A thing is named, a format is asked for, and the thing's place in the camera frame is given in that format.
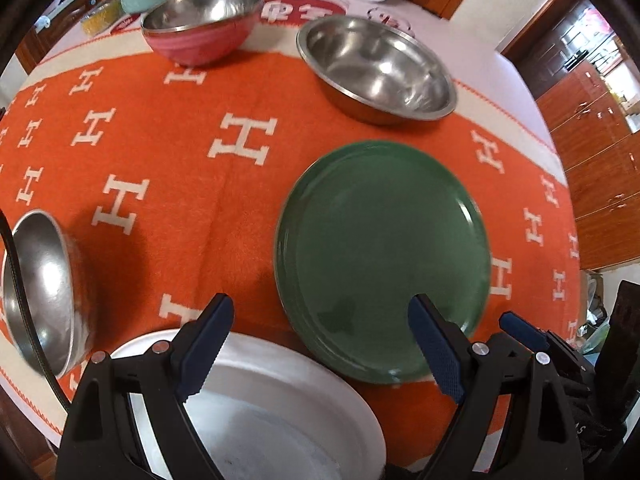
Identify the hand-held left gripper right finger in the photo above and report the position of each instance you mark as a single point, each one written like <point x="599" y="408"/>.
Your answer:
<point x="437" y="350"/>

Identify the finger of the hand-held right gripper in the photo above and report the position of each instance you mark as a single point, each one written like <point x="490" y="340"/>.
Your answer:
<point x="522" y="330"/>

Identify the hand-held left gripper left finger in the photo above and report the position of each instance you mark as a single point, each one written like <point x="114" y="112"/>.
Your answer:
<point x="202" y="355"/>

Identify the large white plate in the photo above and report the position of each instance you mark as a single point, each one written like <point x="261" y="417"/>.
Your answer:
<point x="280" y="380"/>

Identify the green plate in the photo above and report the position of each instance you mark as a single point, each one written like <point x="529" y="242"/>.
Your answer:
<point x="380" y="240"/>

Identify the small steel bowl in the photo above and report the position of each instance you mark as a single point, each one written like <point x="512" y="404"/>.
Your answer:
<point x="45" y="280"/>

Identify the orange patterned tablecloth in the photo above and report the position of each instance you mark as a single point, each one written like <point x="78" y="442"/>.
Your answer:
<point x="175" y="185"/>

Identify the wooden storage cabinet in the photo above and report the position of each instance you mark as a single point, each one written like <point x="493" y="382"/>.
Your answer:
<point x="595" y="160"/>

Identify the large steel bowl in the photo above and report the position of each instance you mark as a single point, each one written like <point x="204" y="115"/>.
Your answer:
<point x="375" y="65"/>

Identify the pink steel bowl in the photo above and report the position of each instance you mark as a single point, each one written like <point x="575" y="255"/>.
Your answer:
<point x="200" y="45"/>

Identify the small yellow glass jar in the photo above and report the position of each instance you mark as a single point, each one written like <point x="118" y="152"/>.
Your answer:
<point x="102" y="17"/>

